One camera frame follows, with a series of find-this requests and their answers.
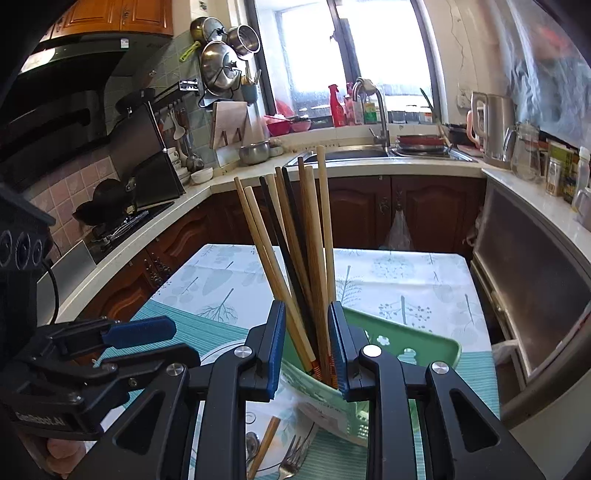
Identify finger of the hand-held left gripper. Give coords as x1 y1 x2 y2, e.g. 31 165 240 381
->
31 344 201 419
42 316 177 359

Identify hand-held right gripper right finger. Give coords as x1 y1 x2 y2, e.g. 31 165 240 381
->
327 301 548 480

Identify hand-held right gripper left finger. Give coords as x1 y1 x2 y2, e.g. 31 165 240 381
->
88 299 288 480

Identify green utensil holder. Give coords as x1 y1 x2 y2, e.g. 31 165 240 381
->
279 305 462 450

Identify light brown wooden chopstick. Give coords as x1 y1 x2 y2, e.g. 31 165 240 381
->
274 166 315 305
305 166 333 386

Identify dark brown chopstick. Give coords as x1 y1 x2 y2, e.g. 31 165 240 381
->
298 157 324 352
247 415 281 480

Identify steel fork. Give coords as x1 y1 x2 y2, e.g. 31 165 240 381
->
277 434 311 480

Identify black chopstick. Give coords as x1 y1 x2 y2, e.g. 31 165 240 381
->
259 175 319 356
281 166 319 324

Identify plain cream chopstick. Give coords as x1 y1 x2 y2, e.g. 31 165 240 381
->
316 145 336 308

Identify person's left hand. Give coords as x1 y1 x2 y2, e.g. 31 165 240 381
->
45 438 86 479

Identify steel splash panel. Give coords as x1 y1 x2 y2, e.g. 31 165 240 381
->
37 240 99 324

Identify black wok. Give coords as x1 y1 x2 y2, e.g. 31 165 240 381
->
73 178 138 228

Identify black gas stove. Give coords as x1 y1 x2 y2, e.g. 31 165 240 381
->
85 200 175 266

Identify white plastic bag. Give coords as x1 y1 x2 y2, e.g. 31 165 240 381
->
385 210 413 252

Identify black range hood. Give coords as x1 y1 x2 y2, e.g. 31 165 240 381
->
0 32 174 185

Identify brown wooden base cabinets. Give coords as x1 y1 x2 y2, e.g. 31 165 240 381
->
76 173 488 324

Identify black stove shield panel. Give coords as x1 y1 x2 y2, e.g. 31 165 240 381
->
108 99 186 210

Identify hanging steel ladle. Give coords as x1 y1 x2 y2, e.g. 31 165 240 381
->
185 108 205 172

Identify small steel pot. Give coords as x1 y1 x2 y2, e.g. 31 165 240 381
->
239 141 272 166

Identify black frying pan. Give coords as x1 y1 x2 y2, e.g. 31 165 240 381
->
115 88 158 115

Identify steel sink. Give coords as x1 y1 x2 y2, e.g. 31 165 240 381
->
283 145 482 169

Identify grey glass-front appliance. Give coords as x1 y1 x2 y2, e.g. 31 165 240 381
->
468 175 591 418

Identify red bowl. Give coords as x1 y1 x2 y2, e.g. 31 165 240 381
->
265 115 293 137

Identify red pan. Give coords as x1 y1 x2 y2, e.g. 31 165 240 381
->
396 133 451 155

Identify wooden cutting board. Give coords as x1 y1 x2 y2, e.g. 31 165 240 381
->
209 100 252 150

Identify steel faucet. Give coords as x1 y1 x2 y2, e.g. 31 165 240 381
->
353 78 392 148

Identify red spray bottle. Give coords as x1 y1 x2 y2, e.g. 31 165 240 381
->
329 84 348 127

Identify white countertop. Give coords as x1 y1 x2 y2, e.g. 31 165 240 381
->
55 145 591 324

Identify steel electric kettle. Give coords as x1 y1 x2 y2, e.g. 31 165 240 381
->
470 91 518 170

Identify glass pitcher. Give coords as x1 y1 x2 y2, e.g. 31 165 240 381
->
509 121 542 182

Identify spice jar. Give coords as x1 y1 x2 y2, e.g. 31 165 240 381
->
546 156 563 197

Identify kitchen window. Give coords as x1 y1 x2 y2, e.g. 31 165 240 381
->
245 0 446 127

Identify steel pot with lid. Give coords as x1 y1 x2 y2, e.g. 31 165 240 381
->
190 16 227 44

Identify white bottle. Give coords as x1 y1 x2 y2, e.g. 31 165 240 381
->
575 147 591 195

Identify hanging steel pot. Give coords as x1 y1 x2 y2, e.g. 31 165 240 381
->
226 24 262 57

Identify clear plastic sheet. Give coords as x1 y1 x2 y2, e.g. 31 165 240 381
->
503 0 591 139

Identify black cable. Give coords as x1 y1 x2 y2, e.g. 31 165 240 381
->
39 257 61 326

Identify wooden wall cabinet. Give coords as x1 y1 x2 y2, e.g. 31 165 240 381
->
48 0 175 40

